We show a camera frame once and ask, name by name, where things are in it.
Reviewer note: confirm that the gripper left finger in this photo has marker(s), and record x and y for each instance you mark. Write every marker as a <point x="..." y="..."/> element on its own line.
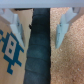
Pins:
<point x="16" y="29"/>

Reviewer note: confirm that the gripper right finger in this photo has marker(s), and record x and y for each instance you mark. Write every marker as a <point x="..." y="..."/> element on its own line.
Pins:
<point x="62" y="29"/>

